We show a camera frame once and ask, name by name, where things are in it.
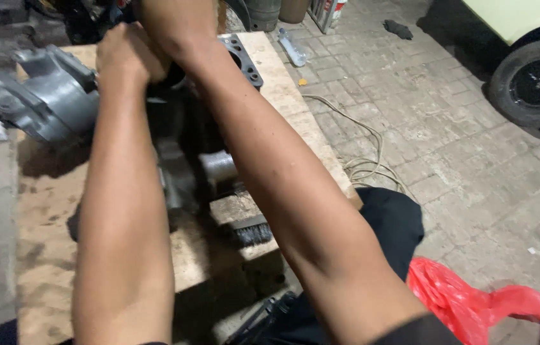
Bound person's right hand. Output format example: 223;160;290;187
132;0;220;58

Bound person's left hand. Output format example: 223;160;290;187
95;22;169;88

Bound dark engine block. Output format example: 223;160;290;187
145;34;265;216

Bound grey metal engine housing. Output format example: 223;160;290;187
0;44;100;144

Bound brown container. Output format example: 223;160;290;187
278;0;311;25

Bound clear plastic bottle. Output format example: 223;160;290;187
278;28;308;68

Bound white can with red label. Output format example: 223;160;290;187
329;0;348;28

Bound wooden board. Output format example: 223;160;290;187
15;32;364;345

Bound black rag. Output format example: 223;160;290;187
383;19;414;41

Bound person's black trousers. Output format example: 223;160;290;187
232;187;464;345

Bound pale yellow vehicle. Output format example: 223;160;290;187
461;0;540;47

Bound black vehicle tyre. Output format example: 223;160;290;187
488;39;540;129

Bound red plastic bag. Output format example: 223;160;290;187
407;257;540;345

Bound wire brush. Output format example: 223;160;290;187
224;189;275;247

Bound beige cable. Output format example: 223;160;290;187
302;94;407;193

